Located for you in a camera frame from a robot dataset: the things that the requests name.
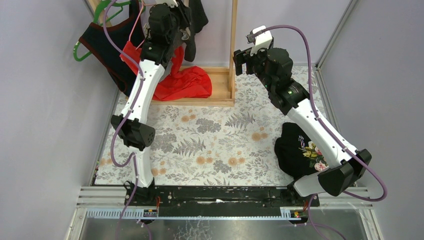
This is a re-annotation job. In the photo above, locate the black underwear orange trim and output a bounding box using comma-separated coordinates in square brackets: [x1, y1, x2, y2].
[183, 0, 209, 62]

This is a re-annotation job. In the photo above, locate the grey striped underwear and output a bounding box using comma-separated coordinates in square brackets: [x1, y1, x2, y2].
[159, 31, 184, 82]

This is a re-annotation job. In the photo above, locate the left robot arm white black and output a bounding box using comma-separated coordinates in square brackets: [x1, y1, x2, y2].
[110, 0, 192, 189]

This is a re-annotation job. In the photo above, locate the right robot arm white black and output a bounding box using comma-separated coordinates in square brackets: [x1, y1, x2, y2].
[233, 47, 372, 197]

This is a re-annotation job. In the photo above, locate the green plastic hanger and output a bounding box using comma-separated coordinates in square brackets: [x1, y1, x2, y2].
[73, 0, 145, 68]

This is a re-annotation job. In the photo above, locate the wooden clothes rack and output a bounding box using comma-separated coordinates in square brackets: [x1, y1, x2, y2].
[89, 0, 239, 108]

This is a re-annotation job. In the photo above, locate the dark tank top red trim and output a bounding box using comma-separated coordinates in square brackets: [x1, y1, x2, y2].
[73, 0, 145, 97]

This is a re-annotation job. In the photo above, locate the floral patterned table mat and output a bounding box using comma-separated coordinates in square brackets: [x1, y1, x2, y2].
[96, 64, 349, 187]

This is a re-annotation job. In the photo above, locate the black floral garment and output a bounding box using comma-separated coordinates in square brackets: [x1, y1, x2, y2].
[274, 122, 329, 180]

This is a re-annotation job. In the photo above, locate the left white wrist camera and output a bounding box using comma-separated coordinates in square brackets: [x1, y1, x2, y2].
[155, 0, 179, 8]

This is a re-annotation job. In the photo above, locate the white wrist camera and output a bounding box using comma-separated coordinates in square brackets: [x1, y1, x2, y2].
[246, 25, 273, 57]
[155, 0, 179, 8]

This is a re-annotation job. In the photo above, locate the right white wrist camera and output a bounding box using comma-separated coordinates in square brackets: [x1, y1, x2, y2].
[246, 25, 273, 57]

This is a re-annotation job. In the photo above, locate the pink wire hanger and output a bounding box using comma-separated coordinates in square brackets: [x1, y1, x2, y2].
[127, 0, 157, 51]

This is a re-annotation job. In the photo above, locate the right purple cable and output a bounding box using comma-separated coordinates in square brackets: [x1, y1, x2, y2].
[246, 24, 388, 240]

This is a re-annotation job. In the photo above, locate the purple cable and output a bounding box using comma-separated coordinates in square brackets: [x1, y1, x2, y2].
[246, 24, 388, 240]
[102, 0, 147, 240]

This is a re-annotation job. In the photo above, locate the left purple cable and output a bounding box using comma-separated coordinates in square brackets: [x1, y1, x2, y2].
[102, 0, 147, 240]

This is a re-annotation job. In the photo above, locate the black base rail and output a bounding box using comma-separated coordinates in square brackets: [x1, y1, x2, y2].
[123, 182, 320, 218]

